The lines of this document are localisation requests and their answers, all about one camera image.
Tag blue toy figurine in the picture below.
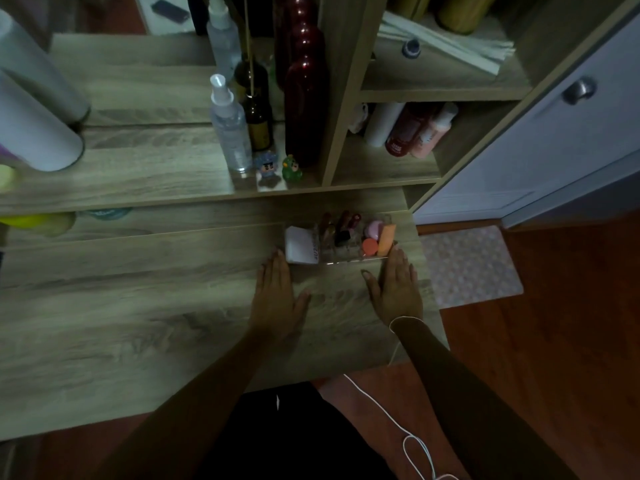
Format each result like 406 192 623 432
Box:
254 150 282 189

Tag silver cabinet knob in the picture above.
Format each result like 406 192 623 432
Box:
562 77 598 106

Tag wooden shelf unit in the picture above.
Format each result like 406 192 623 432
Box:
320 0 640 211

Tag red cosmetic bottle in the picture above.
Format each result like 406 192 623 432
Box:
384 104 437 158

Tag teal round lid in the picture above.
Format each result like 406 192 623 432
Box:
79 208 134 221

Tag person's right hand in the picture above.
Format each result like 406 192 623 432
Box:
360 244 424 327

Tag small white packet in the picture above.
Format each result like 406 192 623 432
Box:
348 103 370 135

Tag person's left hand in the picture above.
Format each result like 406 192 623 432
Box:
249 249 312 342

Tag clear acrylic makeup organizer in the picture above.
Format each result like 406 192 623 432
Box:
284 211 399 268

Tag white cabinet door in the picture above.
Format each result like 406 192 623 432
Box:
412 14 640 226

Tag white cylinder container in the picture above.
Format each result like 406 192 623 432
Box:
0 69 85 173

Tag green duck figurine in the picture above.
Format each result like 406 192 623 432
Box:
281 154 304 183

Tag person's left forearm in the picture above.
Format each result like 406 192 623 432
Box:
94 329 287 480

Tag bundle of white sticks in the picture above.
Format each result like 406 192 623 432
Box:
377 11 516 76

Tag pink patterned floor mat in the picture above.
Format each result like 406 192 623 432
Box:
418 225 525 311

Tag yellow round object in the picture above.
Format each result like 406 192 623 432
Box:
0 165 77 238

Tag white cable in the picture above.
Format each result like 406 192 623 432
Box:
342 315 460 480

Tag brown glass diffuser bottle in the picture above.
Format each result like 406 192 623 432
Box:
243 89 275 153

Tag mirror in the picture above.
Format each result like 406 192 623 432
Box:
0 0 323 128

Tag orange wedge makeup sponge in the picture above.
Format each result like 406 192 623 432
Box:
377 223 397 257

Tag person's right forearm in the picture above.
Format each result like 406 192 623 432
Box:
392 317 578 480

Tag black shorts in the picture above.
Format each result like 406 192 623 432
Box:
194 381 398 480

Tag white tube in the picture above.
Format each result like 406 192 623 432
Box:
363 102 406 148

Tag pink cosmetic bottle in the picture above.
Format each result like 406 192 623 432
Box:
410 102 459 160

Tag white compact case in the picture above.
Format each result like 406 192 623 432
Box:
284 225 320 266

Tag gold jar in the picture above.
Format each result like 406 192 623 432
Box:
436 0 499 35
389 0 434 21

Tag clear spray bottle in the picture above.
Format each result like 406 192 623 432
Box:
208 74 254 174

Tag dark red tall bottle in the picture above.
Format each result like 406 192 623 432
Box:
283 56 329 168

